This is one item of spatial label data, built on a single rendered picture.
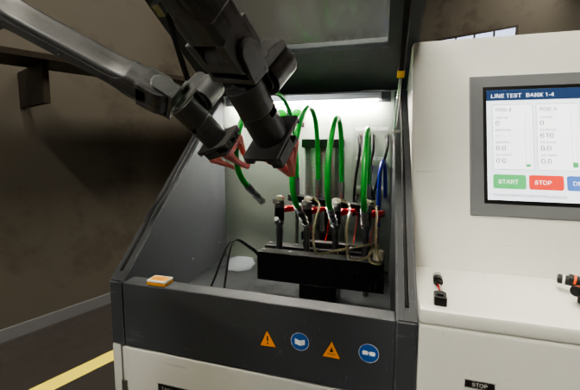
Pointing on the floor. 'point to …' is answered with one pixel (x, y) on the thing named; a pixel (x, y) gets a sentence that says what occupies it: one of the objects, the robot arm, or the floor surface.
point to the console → (511, 66)
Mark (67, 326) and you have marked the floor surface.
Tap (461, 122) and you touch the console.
